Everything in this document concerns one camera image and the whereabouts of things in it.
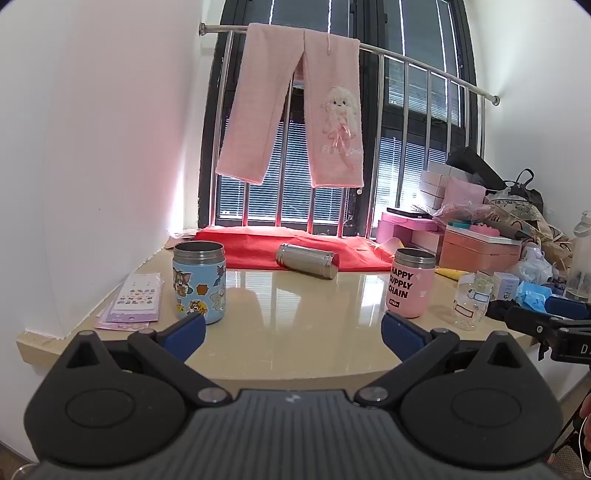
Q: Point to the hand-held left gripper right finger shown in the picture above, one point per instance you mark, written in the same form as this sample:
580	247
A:
402	337

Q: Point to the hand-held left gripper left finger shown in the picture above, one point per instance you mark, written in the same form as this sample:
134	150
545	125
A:
183	334

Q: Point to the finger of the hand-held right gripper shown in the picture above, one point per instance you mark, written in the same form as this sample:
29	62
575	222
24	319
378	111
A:
570	305
535	321

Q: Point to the silver steel cup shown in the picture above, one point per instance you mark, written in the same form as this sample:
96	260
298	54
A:
307	261

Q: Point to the person's right forearm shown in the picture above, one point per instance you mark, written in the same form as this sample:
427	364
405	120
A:
586	429

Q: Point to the pink lettered cup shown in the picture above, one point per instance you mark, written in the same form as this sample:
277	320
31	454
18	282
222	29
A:
410	288

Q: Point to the blue cartoon print cup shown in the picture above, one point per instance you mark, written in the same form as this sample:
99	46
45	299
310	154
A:
199	284

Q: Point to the clear glass cup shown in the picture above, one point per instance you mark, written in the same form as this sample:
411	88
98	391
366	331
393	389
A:
468	302

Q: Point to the blue packet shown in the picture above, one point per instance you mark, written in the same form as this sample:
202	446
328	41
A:
533	295

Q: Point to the small white carton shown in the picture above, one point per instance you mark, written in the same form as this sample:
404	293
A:
505	286

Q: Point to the clear water bottle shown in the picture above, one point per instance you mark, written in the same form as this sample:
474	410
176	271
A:
581	258

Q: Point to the white plastic bag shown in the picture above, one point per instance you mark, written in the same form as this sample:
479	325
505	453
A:
531	270

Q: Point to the purple sticker sheet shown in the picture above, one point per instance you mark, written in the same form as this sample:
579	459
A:
129	316

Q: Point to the white sticker sheet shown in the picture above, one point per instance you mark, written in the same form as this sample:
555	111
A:
137	291

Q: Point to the pink storage box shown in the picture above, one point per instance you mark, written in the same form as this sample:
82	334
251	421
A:
478	251

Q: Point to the pink lidded box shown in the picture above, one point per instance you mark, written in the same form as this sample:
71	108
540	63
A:
401	230

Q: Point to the printed tote bag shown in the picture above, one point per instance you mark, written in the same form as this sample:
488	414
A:
512	210

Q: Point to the red cloth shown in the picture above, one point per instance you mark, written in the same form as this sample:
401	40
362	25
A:
258	249

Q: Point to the black handbag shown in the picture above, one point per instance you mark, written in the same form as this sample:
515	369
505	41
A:
528	191

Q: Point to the black flat device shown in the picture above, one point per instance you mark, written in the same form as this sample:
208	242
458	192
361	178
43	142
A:
408	213

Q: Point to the pink gift bag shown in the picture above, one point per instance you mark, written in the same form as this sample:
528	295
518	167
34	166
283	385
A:
464	194

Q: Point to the stack of white boxes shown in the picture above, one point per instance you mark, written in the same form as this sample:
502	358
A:
434	184

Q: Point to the black bag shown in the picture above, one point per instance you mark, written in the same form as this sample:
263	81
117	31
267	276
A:
475	166

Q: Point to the pink plush pants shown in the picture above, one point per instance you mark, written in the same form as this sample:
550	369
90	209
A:
323	115

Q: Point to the steel window railing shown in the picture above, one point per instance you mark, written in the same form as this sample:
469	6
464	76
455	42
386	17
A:
415	62

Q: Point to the black framed window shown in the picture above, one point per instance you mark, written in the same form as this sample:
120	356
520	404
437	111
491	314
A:
415	27

